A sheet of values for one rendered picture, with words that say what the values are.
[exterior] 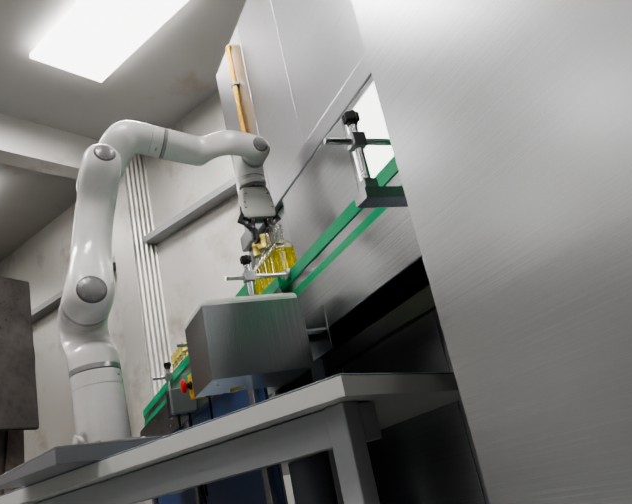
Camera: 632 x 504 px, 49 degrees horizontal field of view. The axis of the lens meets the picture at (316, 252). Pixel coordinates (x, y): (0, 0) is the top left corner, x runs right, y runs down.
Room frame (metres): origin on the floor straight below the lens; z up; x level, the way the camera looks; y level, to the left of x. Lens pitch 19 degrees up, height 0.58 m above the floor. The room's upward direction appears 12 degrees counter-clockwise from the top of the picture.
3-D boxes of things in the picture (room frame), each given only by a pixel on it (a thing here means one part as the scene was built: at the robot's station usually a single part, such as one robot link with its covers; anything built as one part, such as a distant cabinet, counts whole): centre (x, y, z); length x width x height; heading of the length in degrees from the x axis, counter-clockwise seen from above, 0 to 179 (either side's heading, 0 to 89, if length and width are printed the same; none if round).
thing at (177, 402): (2.23, 0.53, 0.96); 0.08 x 0.08 x 0.08; 26
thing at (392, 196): (1.05, -0.13, 1.07); 0.17 x 0.05 x 0.23; 116
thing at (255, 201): (1.89, 0.14, 1.44); 0.10 x 0.07 x 0.11; 116
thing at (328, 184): (1.62, -0.14, 1.32); 0.90 x 0.03 x 0.34; 26
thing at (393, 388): (2.12, 0.16, 0.73); 1.58 x 1.52 x 0.04; 52
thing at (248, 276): (1.63, 0.15, 1.12); 0.17 x 0.03 x 0.12; 116
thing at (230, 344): (1.49, 0.17, 0.92); 0.27 x 0.17 x 0.15; 116
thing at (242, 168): (1.88, 0.14, 1.58); 0.09 x 0.08 x 0.13; 28
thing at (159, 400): (2.44, 0.56, 1.09); 1.75 x 0.01 x 0.08; 26
